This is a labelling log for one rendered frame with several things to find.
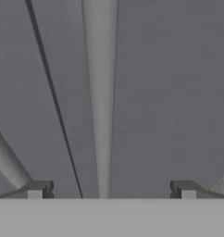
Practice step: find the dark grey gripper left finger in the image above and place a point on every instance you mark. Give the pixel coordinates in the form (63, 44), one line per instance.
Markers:
(39, 186)

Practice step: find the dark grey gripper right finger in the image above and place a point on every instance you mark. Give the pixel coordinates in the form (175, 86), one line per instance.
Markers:
(183, 186)

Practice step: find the grey fridge door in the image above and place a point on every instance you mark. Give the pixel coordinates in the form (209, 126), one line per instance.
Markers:
(172, 92)
(15, 77)

